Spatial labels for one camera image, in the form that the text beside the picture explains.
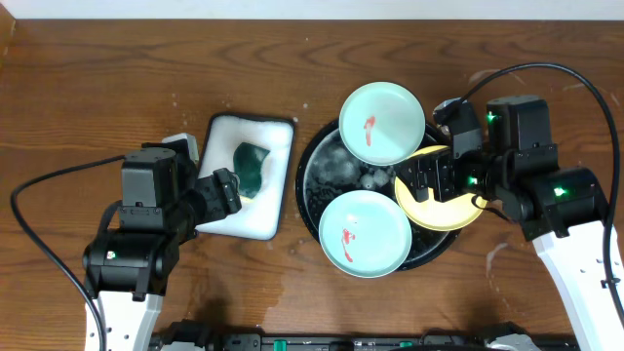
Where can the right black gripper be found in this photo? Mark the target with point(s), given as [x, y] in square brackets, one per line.
[442, 165]

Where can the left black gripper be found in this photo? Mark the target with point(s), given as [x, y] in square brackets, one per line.
[226, 191]

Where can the yellow plate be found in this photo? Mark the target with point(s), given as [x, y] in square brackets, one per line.
[439, 216]

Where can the green sponge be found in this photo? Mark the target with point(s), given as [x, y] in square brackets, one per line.
[247, 161]

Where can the light green plate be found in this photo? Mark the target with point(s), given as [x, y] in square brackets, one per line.
[381, 123]
[365, 234]

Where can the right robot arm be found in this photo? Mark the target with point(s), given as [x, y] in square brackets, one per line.
[562, 212]

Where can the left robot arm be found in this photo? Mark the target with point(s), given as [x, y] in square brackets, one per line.
[127, 268]

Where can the black rectangular foam tray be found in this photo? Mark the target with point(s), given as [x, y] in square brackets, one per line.
[259, 217]

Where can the round black tray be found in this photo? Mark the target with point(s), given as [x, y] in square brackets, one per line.
[327, 169]

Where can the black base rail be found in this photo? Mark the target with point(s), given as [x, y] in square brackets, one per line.
[211, 341]

